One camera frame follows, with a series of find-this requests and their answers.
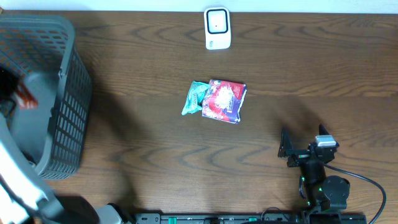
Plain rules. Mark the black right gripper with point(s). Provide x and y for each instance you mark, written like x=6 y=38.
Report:
x=286 y=150

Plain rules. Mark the purple red snack packet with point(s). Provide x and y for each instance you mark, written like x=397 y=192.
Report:
x=223 y=101

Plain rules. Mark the teal wipes packet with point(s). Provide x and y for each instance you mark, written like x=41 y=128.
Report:
x=195 y=97

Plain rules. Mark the orange red snack packet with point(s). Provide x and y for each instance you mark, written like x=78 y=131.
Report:
x=25 y=99

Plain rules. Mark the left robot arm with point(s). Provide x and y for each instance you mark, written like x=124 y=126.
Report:
x=25 y=197

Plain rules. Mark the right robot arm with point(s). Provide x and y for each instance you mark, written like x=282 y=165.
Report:
x=324 y=193

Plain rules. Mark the grey plastic basket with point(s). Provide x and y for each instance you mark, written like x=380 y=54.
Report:
x=40 y=51

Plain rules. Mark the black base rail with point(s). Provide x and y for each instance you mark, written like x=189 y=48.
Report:
x=272 y=217

